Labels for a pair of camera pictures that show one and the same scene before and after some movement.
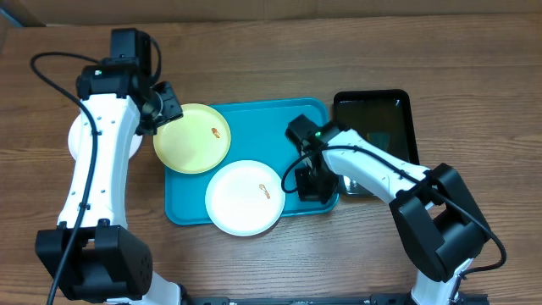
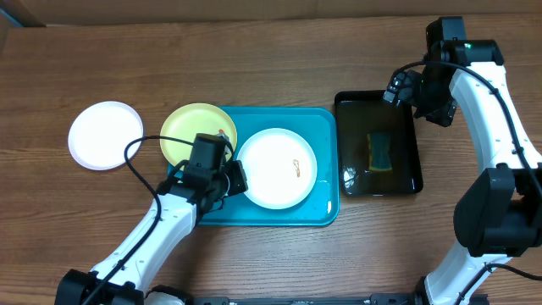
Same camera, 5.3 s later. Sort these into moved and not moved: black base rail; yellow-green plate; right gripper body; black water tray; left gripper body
Moved: right gripper body; left gripper body
Not moved: yellow-green plate; black water tray; black base rail
